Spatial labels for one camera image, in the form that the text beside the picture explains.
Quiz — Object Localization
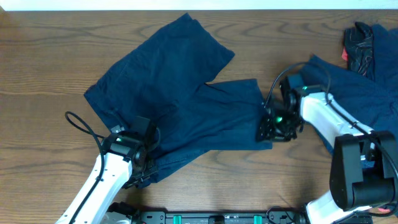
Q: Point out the navy blue shorts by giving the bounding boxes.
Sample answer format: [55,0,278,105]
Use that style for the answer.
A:
[84,14,272,186]

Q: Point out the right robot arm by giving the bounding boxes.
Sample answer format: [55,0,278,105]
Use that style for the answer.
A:
[256,74,397,223]

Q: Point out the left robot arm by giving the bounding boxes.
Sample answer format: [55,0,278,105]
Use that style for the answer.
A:
[57,111,160,223]

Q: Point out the red garment piece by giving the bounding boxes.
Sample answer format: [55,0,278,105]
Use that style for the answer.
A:
[341,47,348,61]

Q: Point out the navy blue garment pile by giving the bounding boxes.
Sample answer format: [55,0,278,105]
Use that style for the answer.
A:
[300,24,397,134]

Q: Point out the black patterned garment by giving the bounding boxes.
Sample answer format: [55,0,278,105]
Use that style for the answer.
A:
[343,22,374,79]

